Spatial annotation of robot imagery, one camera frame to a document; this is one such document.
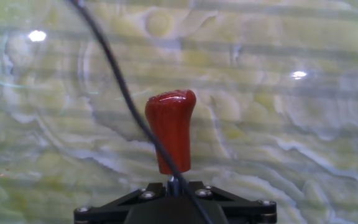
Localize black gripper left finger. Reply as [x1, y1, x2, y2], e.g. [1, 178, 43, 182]
[73, 182, 170, 224]

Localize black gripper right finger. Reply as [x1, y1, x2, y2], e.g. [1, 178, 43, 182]
[180, 181, 277, 224]

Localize green marble pattern mat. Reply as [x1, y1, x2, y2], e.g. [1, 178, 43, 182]
[0, 0, 358, 224]

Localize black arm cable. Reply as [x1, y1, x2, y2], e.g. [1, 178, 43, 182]
[66, 0, 214, 224]

